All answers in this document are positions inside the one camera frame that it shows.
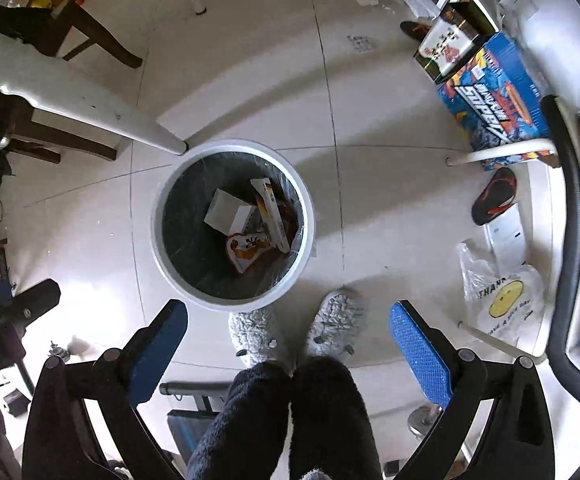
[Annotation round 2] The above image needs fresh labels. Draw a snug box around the white round trash bin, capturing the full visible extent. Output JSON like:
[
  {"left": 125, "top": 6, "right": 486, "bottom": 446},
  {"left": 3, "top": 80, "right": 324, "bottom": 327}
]
[{"left": 150, "top": 139, "right": 317, "bottom": 309}]

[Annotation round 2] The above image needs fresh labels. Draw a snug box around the orange white snack packet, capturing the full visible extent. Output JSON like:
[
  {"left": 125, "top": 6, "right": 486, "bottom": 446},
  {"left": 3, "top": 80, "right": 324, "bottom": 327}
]
[{"left": 226, "top": 232, "right": 273, "bottom": 274}]

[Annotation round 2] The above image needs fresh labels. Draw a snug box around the person's right grey fluffy slipper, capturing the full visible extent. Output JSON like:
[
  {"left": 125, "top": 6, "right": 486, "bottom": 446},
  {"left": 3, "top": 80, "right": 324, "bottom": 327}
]
[{"left": 304, "top": 287, "right": 367, "bottom": 359}]

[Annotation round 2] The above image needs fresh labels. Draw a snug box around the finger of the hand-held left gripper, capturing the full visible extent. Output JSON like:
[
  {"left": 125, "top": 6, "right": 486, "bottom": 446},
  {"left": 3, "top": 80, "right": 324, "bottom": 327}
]
[{"left": 1, "top": 279, "right": 62, "bottom": 332}]

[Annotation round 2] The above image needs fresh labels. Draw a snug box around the person's left grey fluffy slipper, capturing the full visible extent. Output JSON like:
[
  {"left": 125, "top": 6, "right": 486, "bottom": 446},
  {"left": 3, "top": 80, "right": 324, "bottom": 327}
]
[{"left": 227, "top": 306, "right": 283, "bottom": 367}]

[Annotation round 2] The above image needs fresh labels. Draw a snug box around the small black box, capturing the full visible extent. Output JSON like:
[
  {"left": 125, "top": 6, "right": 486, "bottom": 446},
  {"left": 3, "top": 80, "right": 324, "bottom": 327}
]
[{"left": 0, "top": 389, "right": 30, "bottom": 417}]

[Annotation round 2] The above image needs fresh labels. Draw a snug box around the person's grey fluffy slipper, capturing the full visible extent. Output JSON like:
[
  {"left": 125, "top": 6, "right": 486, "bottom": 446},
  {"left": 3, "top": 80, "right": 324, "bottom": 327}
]
[
  {"left": 304, "top": 287, "right": 367, "bottom": 359},
  {"left": 227, "top": 306, "right": 283, "bottom": 367}
]

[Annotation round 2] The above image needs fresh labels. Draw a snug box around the white cardboard box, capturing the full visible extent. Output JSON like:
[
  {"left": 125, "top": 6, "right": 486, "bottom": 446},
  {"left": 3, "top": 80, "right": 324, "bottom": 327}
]
[{"left": 205, "top": 189, "right": 251, "bottom": 235}]

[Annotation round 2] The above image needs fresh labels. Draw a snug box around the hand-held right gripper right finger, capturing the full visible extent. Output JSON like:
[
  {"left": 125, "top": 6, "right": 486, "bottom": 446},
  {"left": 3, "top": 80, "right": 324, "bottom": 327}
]
[{"left": 389, "top": 300, "right": 556, "bottom": 480}]

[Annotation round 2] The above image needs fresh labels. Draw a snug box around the blue printed carton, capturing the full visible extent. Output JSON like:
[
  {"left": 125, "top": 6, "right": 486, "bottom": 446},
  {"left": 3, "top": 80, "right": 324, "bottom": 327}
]
[{"left": 437, "top": 31, "right": 553, "bottom": 171}]

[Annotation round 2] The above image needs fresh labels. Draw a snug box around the smiley face plastic bag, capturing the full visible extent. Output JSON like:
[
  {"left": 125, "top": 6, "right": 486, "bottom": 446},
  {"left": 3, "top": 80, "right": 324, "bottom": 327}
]
[{"left": 457, "top": 240, "right": 546, "bottom": 347}]

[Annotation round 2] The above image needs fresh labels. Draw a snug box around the black metal stand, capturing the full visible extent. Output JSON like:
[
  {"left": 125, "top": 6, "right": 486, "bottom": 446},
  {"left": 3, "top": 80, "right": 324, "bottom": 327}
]
[{"left": 159, "top": 381, "right": 233, "bottom": 466}]

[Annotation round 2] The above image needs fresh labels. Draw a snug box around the dark wooden stool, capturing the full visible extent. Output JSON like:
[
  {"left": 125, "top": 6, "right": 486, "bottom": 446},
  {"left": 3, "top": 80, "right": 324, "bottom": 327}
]
[{"left": 0, "top": 105, "right": 119, "bottom": 164}]

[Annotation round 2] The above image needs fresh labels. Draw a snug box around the thick white table leg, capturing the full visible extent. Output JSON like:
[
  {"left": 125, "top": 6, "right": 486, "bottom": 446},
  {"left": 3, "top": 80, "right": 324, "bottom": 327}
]
[{"left": 0, "top": 29, "right": 189, "bottom": 156}]

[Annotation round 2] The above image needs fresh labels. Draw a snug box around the black bin liner bag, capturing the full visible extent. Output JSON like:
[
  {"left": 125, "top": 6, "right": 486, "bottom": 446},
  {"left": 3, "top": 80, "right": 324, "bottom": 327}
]
[{"left": 161, "top": 150, "right": 305, "bottom": 297}]

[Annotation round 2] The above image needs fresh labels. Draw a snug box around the black curved chair frame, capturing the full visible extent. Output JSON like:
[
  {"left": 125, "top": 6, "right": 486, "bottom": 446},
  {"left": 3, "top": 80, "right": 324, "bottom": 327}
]
[{"left": 540, "top": 94, "right": 580, "bottom": 376}]

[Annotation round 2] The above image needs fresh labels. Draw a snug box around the dark wooden chair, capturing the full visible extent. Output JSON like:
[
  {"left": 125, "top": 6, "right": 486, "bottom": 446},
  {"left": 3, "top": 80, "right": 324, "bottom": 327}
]
[{"left": 0, "top": 0, "right": 144, "bottom": 70}]

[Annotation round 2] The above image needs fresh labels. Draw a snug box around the red snack wrapper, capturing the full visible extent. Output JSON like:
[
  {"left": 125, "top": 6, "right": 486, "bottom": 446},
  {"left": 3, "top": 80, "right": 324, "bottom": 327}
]
[{"left": 276, "top": 197, "right": 301, "bottom": 247}]

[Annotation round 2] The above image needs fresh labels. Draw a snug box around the black orange slipper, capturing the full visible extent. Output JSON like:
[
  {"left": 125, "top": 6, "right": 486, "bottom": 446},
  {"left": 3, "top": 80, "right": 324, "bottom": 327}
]
[
  {"left": 471, "top": 167, "right": 519, "bottom": 226},
  {"left": 400, "top": 20, "right": 435, "bottom": 46}
]

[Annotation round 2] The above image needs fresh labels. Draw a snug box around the round metal foot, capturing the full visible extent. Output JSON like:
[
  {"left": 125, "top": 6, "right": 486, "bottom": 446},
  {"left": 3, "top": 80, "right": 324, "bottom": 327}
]
[{"left": 408, "top": 404, "right": 446, "bottom": 437}]

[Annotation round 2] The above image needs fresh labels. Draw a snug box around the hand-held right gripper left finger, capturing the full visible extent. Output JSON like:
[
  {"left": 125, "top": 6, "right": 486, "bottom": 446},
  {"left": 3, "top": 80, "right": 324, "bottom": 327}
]
[{"left": 21, "top": 299, "right": 189, "bottom": 480}]

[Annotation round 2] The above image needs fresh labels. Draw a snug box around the long white striped box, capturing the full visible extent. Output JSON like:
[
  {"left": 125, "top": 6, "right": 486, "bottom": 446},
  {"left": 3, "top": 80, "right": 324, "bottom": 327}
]
[{"left": 249, "top": 177, "right": 291, "bottom": 254}]

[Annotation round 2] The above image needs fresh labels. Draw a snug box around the person's right leg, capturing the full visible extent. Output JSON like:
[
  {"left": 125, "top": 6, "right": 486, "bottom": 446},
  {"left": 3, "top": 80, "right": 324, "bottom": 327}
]
[{"left": 289, "top": 356, "right": 384, "bottom": 480}]

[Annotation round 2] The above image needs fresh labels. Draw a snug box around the white booklet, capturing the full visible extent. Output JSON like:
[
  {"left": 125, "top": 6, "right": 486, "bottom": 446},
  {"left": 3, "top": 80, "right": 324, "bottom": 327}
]
[{"left": 484, "top": 207, "right": 529, "bottom": 267}]

